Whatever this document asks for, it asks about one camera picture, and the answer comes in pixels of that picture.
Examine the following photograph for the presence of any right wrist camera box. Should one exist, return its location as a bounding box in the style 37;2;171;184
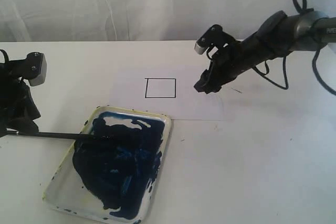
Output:
194;24;236;55

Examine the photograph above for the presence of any black paintbrush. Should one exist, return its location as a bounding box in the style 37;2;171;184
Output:
1;130;113;141

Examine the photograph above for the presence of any white backdrop curtain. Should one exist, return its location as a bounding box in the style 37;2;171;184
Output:
1;0;335;41

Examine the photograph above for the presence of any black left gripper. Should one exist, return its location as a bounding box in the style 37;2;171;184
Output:
1;63;40;137

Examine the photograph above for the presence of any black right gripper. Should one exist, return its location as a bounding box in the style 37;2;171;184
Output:
194;41;248;93

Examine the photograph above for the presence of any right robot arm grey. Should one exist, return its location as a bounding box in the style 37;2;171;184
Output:
194;11;335;94

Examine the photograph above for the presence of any white paper with square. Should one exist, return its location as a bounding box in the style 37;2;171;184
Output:
109;66;225;121

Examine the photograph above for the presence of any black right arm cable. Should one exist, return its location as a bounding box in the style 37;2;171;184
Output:
251;0;336;96

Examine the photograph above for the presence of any white paint tray blue paint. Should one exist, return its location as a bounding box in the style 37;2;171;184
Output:
42;106;172;223

